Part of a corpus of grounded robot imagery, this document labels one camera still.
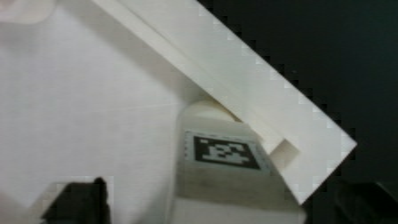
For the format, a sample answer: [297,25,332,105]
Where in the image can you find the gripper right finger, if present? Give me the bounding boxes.
[334,181,398,224]

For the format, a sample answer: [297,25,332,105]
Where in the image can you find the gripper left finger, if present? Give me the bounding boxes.
[41,177,112,224]

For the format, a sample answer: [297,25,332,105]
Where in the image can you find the white table leg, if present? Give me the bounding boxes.
[169,101,306,224]

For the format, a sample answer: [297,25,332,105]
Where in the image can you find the white square table top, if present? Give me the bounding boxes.
[0,0,355,224]

